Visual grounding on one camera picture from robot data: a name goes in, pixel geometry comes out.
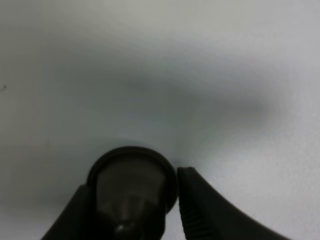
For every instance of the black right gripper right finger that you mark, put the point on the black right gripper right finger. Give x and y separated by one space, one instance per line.
207 215

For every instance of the dark grey coffee capsule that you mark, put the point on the dark grey coffee capsule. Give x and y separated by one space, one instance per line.
134 188

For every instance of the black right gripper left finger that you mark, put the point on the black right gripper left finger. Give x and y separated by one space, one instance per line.
77 220

